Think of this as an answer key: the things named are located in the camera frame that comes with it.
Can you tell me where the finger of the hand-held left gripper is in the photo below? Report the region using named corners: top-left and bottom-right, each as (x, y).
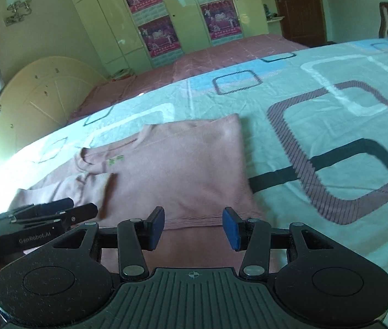
top-left (0, 198), bottom-right (74, 222)
top-left (12, 203), bottom-right (99, 230)

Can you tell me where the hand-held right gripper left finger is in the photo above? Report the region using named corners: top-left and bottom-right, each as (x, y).
top-left (53, 206), bottom-right (166, 280)

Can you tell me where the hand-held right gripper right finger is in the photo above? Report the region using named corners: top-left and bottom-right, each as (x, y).
top-left (222, 207), bottom-right (333, 280)

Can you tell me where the pink sweater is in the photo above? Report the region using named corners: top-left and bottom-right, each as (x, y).
top-left (7, 113), bottom-right (284, 275)

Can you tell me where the cream rounded headboard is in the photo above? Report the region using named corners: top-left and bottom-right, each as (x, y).
top-left (0, 56), bottom-right (109, 156)

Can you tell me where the patterned light blue bed sheet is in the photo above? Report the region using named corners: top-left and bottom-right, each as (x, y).
top-left (0, 38), bottom-right (388, 329)

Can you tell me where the pink checked bed sheet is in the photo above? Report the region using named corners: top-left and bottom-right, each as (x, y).
top-left (67, 34), bottom-right (309, 124)

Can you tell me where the dark brown wooden door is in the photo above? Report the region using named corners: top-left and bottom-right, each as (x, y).
top-left (267, 0), bottom-right (327, 47)

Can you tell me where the wall lamp with shades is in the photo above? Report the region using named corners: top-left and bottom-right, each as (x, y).
top-left (3, 0), bottom-right (33, 27)

